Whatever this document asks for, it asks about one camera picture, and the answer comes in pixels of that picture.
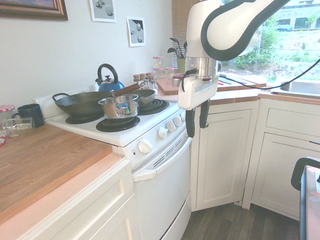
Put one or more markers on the white lower cabinet front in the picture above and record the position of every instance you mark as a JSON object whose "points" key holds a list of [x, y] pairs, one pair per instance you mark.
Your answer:
{"points": [[87, 207]]}

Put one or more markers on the large white oven knob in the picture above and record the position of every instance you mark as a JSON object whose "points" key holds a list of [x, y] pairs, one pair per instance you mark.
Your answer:
{"points": [[145, 147]]}

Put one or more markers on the loose red checked lid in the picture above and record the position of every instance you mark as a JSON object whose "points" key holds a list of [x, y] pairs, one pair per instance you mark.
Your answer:
{"points": [[2, 141]]}

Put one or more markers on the green flat tool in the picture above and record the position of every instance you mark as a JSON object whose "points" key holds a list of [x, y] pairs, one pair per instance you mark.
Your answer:
{"points": [[226, 82]]}

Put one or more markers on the wooden window blinds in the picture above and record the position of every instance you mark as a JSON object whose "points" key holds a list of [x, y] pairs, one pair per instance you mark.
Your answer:
{"points": [[178, 25]]}

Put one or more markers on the small grey shapes paper print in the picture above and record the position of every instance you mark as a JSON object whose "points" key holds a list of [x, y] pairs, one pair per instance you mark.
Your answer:
{"points": [[136, 31]]}

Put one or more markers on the dark wooden picture frame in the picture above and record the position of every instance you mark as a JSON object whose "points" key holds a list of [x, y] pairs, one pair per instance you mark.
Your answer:
{"points": [[32, 11]]}

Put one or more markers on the jar with red checked lid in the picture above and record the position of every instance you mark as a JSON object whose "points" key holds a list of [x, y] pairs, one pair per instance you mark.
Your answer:
{"points": [[6, 111]]}

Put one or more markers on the stainless steel saucepan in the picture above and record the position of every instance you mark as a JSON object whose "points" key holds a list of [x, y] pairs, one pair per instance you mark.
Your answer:
{"points": [[120, 107]]}

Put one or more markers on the dark blue mug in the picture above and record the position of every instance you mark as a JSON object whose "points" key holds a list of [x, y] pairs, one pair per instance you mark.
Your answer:
{"points": [[30, 113]]}

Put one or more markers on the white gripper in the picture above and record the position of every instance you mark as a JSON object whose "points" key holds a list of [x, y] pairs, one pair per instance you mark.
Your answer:
{"points": [[197, 91]]}

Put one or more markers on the empty clear glass jar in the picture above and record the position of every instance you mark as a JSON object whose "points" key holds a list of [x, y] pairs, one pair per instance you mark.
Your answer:
{"points": [[20, 126]]}

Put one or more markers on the white corner cabinet door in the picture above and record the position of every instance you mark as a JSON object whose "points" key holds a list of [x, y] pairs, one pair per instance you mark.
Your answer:
{"points": [[225, 155]]}

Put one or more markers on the wooden cutting board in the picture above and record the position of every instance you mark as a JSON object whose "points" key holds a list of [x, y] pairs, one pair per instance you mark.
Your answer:
{"points": [[166, 86]]}

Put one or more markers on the black coil burner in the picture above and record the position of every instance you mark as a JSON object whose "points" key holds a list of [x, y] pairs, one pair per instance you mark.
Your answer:
{"points": [[75, 120], [117, 123], [157, 106]]}

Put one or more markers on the white electric stove body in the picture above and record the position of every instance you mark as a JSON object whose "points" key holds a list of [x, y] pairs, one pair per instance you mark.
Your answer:
{"points": [[147, 123]]}

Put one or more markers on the large grey shapes paper print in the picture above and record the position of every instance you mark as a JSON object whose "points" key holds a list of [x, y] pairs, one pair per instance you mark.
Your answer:
{"points": [[103, 10]]}

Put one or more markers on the red and silver cup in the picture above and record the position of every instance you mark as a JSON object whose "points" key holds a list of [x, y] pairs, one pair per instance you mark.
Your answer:
{"points": [[176, 81]]}

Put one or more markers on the white under-sink cabinet door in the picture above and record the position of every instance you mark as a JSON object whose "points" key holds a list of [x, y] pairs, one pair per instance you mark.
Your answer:
{"points": [[280, 175]]}

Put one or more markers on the black framed cart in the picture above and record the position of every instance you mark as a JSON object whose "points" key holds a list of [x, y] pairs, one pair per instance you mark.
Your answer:
{"points": [[310, 200]]}

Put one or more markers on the white burner knob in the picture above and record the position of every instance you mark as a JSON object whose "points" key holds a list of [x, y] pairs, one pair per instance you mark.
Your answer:
{"points": [[183, 116], [162, 132], [171, 126], [177, 121]]}

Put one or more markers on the spice jar with cork lid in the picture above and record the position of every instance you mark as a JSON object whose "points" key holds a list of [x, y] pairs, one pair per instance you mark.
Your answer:
{"points": [[149, 76], [136, 78], [142, 76]]}

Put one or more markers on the green utensil holder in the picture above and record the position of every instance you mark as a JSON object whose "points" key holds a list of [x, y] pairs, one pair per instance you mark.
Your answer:
{"points": [[181, 65]]}

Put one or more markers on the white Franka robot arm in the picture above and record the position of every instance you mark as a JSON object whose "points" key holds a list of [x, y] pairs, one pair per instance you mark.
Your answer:
{"points": [[195, 25]]}

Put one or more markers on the short jar red checked lid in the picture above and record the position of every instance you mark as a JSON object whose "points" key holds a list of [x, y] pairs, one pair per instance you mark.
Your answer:
{"points": [[169, 72], [157, 73]]}

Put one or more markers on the stainless steel sink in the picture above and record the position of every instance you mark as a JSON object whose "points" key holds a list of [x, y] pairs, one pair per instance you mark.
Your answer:
{"points": [[300, 87]]}

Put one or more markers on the tall jar red checked lid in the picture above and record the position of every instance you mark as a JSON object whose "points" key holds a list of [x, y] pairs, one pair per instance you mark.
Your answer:
{"points": [[158, 62]]}

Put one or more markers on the glass shaker with metal cap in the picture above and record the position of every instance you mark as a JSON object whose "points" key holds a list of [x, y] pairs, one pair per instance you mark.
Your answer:
{"points": [[144, 85], [153, 86]]}

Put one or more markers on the black cast iron wok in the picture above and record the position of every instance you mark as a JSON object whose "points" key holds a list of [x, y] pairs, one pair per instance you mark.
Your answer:
{"points": [[80, 102]]}

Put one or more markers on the white drawer front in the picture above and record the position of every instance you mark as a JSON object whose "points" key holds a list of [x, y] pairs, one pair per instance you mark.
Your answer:
{"points": [[292, 120]]}

